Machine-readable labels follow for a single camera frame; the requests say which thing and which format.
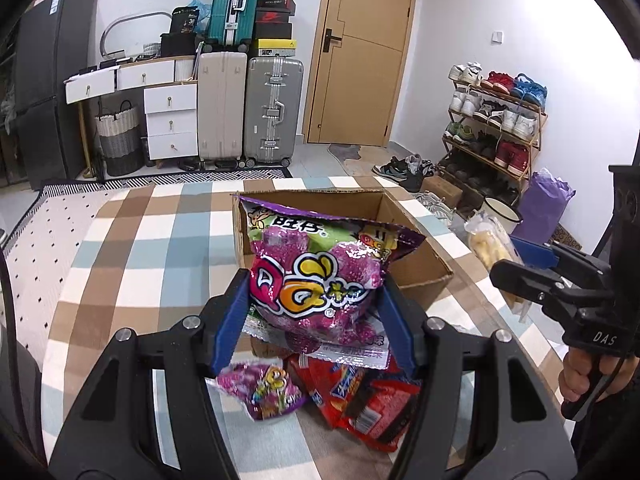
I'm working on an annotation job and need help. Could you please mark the checkered tablecloth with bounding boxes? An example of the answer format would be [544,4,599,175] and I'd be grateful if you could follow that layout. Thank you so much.
[40,175,577,480]

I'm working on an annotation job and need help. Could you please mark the green and black sneaker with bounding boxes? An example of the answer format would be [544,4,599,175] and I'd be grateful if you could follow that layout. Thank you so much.
[372,157,410,182]

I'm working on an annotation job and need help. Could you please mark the grey floor mat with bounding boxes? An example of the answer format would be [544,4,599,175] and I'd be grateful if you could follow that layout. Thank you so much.
[327,142,362,177]

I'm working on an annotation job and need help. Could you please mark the black paper bag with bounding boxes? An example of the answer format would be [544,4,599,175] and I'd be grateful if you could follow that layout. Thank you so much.
[169,5,201,36]

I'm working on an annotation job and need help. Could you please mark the red snack bag black print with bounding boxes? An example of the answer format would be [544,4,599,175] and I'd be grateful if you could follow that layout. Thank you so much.
[334,372,424,455]

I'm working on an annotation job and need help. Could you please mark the grey curved tube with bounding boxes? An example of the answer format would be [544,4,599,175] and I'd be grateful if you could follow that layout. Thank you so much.
[99,10,174,61]

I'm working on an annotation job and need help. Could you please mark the white enamel basin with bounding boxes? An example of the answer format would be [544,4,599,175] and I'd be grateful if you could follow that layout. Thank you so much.
[481,195,524,234]

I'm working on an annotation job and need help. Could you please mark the blue plastic bag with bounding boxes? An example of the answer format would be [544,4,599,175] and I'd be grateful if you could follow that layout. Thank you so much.
[188,0,214,34]

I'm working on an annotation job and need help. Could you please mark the black storage box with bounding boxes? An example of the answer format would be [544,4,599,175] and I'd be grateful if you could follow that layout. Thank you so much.
[159,32,202,59]

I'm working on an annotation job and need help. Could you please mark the wooden stick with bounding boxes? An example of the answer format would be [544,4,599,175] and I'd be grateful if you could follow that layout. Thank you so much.
[76,104,94,179]

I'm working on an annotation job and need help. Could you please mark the small cardboard box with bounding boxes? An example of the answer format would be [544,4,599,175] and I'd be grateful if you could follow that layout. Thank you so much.
[419,174,464,209]

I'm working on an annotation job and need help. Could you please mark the white drawer dresser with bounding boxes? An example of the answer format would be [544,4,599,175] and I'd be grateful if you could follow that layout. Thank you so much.
[64,55,202,162]

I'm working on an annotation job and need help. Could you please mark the purple gift bag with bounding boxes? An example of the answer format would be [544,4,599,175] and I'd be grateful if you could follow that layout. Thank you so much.
[512,169,577,249]

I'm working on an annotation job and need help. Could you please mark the beige suitcase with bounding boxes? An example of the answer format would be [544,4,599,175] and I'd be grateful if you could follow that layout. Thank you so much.
[197,50,250,171]

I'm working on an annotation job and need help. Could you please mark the white dotted mat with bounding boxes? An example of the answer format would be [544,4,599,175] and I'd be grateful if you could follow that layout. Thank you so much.
[0,189,122,362]

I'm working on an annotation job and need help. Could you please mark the black and white patterned rug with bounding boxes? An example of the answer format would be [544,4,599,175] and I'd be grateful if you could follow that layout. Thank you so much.
[39,167,294,197]

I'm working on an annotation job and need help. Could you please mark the large purple candy bag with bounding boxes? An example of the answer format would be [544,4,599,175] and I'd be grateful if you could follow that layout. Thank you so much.
[239,194,427,372]

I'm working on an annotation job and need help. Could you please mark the woven laundry basket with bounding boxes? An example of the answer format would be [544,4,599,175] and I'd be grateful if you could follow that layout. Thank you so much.
[94,99,145,178]

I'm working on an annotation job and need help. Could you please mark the person's right forearm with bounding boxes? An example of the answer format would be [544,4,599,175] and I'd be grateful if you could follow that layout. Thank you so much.
[571,357,640,480]

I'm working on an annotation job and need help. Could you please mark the brown patterned bag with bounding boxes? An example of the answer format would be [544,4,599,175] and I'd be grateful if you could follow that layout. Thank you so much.
[549,224,584,252]

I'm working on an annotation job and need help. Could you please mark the person's right hand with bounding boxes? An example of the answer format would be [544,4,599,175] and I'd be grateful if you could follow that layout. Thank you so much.
[558,347,628,405]

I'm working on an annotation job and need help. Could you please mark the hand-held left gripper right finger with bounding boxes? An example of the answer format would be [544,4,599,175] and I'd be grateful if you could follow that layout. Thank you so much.
[377,277,581,480]

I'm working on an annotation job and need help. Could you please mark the wooden shoe rack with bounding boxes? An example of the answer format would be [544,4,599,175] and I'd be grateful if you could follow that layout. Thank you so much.
[439,77,549,207]

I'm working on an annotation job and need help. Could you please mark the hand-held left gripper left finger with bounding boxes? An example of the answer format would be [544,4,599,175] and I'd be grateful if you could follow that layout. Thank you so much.
[48,269,251,480]

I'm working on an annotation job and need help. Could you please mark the black cabinet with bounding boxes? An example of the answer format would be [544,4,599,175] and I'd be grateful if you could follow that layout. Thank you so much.
[11,0,97,192]

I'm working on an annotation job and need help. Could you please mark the white sneaker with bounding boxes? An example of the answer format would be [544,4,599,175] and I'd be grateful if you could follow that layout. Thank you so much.
[416,192,454,222]

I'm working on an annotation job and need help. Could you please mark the silver suitcase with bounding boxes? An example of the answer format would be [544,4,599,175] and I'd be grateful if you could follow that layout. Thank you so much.
[242,56,305,169]

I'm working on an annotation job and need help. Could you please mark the teal suitcase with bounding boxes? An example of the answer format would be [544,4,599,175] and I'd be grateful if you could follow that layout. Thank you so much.
[207,0,264,54]

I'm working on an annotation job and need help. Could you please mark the brown cardboard box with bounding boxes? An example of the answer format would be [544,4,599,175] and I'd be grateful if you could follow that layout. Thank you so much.
[231,188,454,307]

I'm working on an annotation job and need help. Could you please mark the shoe rack with shoes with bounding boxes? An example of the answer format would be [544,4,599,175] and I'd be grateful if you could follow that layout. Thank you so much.
[442,61,549,202]

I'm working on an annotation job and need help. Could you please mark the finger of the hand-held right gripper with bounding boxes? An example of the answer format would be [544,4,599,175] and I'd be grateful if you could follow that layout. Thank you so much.
[510,237,609,282]
[489,259,577,312]

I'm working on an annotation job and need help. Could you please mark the clear bag of yellow snacks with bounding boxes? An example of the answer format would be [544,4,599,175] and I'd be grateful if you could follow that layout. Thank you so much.
[464,211,532,322]

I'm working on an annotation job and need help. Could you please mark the black and red shoe box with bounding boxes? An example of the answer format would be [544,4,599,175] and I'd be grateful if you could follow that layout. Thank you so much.
[255,10,294,26]

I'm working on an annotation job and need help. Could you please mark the yellow shoe box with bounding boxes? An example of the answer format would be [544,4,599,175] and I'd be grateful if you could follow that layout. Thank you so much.
[252,38,297,60]

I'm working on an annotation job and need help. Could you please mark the wooden door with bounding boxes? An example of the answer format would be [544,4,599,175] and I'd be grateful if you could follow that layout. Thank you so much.
[302,0,421,148]

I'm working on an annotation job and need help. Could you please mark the small purple candy bag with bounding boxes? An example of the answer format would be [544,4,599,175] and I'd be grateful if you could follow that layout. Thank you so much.
[216,360,307,424]

